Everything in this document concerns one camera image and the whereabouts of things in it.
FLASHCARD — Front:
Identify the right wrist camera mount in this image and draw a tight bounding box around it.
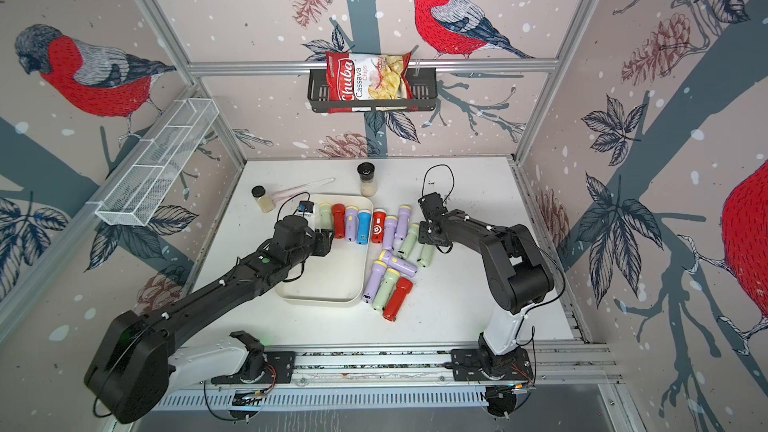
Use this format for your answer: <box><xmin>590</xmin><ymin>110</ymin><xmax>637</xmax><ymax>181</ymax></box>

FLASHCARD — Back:
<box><xmin>418</xmin><ymin>192</ymin><xmax>448</xmax><ymax>222</ymax></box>

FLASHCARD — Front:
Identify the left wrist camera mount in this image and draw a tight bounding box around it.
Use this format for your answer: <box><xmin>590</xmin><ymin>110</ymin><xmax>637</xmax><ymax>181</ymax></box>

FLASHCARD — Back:
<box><xmin>294</xmin><ymin>199</ymin><xmax>316</xmax><ymax>228</ymax></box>

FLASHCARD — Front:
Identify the black wall basket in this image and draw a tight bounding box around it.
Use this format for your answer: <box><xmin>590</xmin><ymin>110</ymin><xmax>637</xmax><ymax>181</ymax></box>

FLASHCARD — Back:
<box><xmin>307</xmin><ymin>68</ymin><xmax>438</xmax><ymax>113</ymax></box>

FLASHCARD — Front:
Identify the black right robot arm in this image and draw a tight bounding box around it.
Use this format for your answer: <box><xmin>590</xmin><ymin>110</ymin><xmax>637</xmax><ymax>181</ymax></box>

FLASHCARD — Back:
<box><xmin>419</xmin><ymin>206</ymin><xmax>555</xmax><ymax>359</ymax></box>

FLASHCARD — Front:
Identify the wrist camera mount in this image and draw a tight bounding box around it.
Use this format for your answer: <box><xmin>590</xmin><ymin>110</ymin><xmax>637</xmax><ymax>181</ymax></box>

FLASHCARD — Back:
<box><xmin>418</xmin><ymin>192</ymin><xmax>448</xmax><ymax>222</ymax></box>
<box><xmin>294</xmin><ymin>199</ymin><xmax>316</xmax><ymax>228</ymax></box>

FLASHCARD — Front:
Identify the red cassava chips bag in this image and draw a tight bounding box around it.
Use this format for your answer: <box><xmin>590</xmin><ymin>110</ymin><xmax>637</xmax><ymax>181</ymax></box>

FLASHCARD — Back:
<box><xmin>326</xmin><ymin>52</ymin><xmax>413</xmax><ymax>102</ymax></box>

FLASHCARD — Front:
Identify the green flashlight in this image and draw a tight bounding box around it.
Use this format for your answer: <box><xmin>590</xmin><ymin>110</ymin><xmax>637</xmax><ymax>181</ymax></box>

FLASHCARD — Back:
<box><xmin>417</xmin><ymin>244</ymin><xmax>436</xmax><ymax>268</ymax></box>
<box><xmin>398</xmin><ymin>223</ymin><xmax>419</xmax><ymax>259</ymax></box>
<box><xmin>316</xmin><ymin>203</ymin><xmax>334</xmax><ymax>230</ymax></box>
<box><xmin>372</xmin><ymin>268</ymin><xmax>400</xmax><ymax>312</ymax></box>

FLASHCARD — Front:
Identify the purple flashlight beside red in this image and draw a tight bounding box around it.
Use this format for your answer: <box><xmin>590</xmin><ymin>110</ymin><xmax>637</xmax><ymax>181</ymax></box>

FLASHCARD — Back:
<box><xmin>382</xmin><ymin>215</ymin><xmax>398</xmax><ymax>252</ymax></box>

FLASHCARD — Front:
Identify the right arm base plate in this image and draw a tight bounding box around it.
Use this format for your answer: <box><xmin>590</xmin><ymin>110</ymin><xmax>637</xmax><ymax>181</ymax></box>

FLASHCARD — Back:
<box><xmin>444</xmin><ymin>347</ymin><xmax>534</xmax><ymax>382</ymax></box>

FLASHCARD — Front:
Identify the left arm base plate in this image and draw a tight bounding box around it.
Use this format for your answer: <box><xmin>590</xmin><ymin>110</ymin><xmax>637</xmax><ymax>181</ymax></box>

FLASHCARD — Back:
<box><xmin>210</xmin><ymin>351</ymin><xmax>296</xmax><ymax>387</ymax></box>

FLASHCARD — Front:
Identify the tall purple flashlight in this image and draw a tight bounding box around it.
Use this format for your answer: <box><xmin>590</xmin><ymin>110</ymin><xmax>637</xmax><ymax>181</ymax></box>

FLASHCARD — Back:
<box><xmin>394</xmin><ymin>205</ymin><xmax>412</xmax><ymax>242</ymax></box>

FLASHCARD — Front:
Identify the red flashlight with white logo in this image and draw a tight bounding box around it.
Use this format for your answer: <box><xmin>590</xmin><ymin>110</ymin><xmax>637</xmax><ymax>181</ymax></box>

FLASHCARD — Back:
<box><xmin>371</xmin><ymin>208</ymin><xmax>387</xmax><ymax>244</ymax></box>

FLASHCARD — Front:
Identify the white rectangular storage tray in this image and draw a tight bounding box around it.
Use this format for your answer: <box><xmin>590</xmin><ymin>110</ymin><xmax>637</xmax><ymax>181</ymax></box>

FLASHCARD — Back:
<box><xmin>274</xmin><ymin>193</ymin><xmax>374</xmax><ymax>306</ymax></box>

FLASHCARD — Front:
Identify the purple flashlight lying across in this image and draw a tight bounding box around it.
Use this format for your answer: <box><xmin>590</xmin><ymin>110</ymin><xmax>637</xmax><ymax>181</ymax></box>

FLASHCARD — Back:
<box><xmin>378</xmin><ymin>250</ymin><xmax>418</xmax><ymax>278</ymax></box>

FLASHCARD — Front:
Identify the small black cap jar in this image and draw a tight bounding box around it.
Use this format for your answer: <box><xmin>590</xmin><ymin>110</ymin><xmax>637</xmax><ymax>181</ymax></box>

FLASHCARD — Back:
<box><xmin>251</xmin><ymin>185</ymin><xmax>275</xmax><ymax>214</ymax></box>

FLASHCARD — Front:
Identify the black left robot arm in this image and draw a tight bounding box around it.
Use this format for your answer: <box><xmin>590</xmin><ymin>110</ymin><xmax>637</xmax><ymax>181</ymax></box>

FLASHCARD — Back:
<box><xmin>84</xmin><ymin>215</ymin><xmax>335</xmax><ymax>424</ymax></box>

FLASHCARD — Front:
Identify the white wire mesh shelf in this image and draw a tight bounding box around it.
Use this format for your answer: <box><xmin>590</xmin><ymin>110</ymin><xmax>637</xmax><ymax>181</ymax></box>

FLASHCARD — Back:
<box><xmin>95</xmin><ymin>98</ymin><xmax>219</xmax><ymax>226</ymax></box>

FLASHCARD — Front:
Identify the black cap spice grinder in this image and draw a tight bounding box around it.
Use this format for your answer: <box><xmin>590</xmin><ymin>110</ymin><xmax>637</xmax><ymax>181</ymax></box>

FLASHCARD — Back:
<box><xmin>357</xmin><ymin>162</ymin><xmax>377</xmax><ymax>197</ymax></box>

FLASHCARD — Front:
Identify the blue flashlight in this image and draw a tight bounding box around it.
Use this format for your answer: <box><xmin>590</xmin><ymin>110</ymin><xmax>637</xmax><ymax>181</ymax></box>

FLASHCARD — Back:
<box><xmin>357</xmin><ymin>209</ymin><xmax>372</xmax><ymax>245</ymax></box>

